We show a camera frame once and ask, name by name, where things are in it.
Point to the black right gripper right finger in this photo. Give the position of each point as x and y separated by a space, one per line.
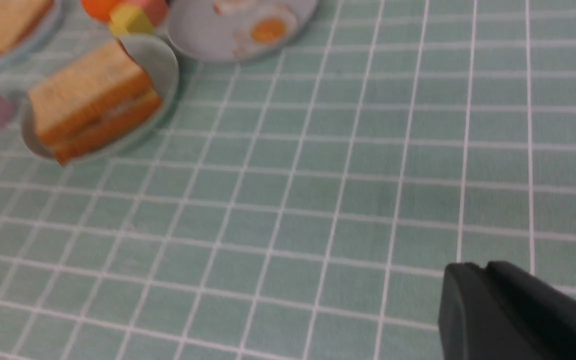
549 314

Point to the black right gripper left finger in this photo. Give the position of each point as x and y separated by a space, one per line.
476 321

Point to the toast bread slice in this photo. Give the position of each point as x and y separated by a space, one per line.
18 19
98 135
70 100

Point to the grey egg plate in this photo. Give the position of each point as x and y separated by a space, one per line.
203 29

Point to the mint green empty plate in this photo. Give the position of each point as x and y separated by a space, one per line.
160 62

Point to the salmon pink cube block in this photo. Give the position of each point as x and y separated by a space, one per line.
155 10

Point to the yellow cube block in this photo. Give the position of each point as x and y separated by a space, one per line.
127 19

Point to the orange fruit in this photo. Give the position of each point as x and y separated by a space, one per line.
100 10

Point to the light blue bread plate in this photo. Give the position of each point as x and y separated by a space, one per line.
41 35

